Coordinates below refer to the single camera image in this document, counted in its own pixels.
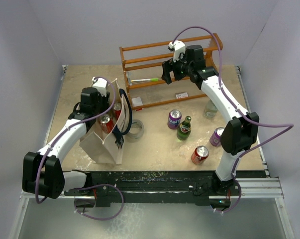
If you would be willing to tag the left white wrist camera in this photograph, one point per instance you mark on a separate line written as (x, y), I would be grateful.
(100, 84)

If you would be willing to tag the beige canvas tote bag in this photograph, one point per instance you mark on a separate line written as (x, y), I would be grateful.
(108, 148)

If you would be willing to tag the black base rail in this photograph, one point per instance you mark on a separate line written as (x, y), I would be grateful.
(176, 187)

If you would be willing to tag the green and white pen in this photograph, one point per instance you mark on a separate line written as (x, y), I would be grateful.
(144, 80)

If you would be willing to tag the purple Fanta can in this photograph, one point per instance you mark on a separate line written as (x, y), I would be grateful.
(174, 118)

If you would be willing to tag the white card on shelf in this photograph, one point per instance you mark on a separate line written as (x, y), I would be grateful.
(137, 101)

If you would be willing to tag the small red white packet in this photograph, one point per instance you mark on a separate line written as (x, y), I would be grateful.
(181, 95)

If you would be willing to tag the purple soda can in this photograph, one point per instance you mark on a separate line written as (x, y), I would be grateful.
(215, 137)

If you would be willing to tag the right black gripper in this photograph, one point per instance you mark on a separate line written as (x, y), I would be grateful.
(168, 66)

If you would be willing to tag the clear glass bottle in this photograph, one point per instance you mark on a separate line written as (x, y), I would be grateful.
(210, 110)

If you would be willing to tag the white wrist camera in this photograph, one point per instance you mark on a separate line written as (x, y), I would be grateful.
(178, 48)
(100, 84)

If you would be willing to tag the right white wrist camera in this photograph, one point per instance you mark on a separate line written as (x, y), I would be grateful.
(178, 48)

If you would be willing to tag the green glass bottle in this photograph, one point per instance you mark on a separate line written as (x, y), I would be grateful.
(184, 129)

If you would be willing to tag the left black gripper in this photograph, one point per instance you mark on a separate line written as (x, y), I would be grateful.
(105, 100)

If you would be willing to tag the red cola can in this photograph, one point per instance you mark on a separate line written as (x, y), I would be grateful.
(200, 154)
(117, 107)
(106, 123)

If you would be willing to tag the clear tape roll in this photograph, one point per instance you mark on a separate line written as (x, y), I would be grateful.
(137, 129)

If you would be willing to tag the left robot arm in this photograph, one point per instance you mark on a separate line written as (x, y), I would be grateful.
(42, 170)

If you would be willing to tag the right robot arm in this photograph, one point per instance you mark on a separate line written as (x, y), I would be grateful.
(241, 128)

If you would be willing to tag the orange wooden shelf rack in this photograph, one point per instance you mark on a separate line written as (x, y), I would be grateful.
(145, 61)

